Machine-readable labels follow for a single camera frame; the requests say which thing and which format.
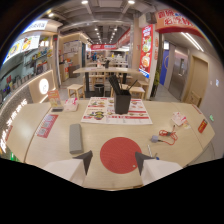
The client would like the black chopsticks holder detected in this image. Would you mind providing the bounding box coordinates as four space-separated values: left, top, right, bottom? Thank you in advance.
113 89 132 115

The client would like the black chopsticks bundle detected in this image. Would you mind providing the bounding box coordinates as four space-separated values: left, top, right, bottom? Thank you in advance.
107 74 123 98

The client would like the blue tipped pen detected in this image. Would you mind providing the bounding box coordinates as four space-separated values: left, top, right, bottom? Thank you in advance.
147 144 160 161

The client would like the grey rectangular case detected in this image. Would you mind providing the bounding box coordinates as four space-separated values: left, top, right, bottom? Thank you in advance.
68 123 84 155

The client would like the grey power adapter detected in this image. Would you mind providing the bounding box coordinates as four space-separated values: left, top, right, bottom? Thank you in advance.
149 134 161 144

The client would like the red round mat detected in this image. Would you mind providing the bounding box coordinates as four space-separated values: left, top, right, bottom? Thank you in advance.
99 136 143 175

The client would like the red QR code sticker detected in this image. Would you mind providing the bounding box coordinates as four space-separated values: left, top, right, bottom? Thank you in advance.
35 113 59 139

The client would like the white printed packet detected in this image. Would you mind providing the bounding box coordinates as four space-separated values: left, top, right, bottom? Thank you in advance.
171 111 188 127

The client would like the small red sticker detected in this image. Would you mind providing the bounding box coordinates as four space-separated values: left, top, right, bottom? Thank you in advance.
197 118 209 134

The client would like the white tissue pack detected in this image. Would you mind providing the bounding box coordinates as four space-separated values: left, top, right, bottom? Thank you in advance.
63 97 80 113

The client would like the printed menu placemat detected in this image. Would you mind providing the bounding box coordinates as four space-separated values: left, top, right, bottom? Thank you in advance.
80 96 154 126

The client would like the orange table sign stand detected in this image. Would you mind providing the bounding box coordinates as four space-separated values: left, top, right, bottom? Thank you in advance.
47 88 64 113

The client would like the wooden stool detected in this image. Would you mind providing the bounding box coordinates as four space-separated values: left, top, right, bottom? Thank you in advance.
66 83 86 100
120 83 146 101

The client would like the black trash bin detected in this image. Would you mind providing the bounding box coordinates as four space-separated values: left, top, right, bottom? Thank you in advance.
93 83 106 98

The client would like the single black chopstick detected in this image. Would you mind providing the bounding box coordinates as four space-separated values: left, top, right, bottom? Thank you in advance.
126 79 139 92

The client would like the long wooden dining table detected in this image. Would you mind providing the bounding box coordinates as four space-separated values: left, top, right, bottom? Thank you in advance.
72 66 142 98

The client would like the red food poster banner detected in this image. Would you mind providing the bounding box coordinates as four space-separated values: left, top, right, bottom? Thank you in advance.
138 24 155 80

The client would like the red charging cable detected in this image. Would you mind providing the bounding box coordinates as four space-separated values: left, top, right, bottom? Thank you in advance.
157 124 179 146

